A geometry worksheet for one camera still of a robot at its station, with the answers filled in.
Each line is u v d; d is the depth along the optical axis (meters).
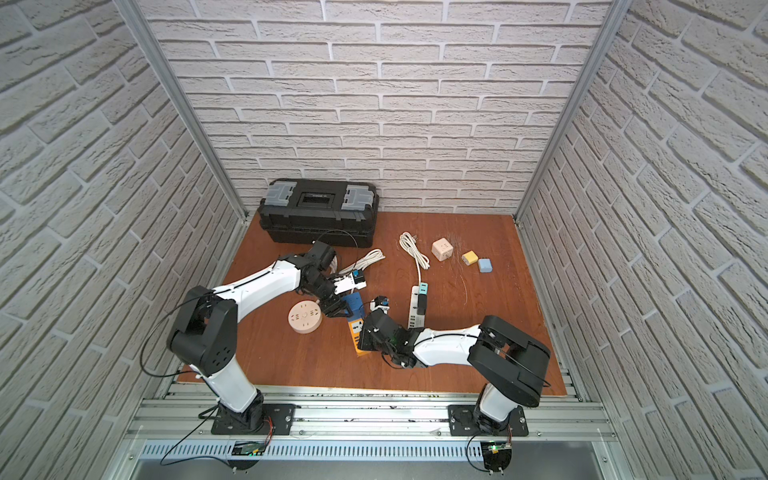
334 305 0.77
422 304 0.87
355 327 0.87
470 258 1.04
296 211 0.98
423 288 0.91
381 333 0.65
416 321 0.89
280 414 0.75
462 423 0.73
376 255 1.06
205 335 0.47
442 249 1.03
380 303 0.79
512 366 0.44
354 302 0.86
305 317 0.90
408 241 1.07
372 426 0.75
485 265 1.03
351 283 0.79
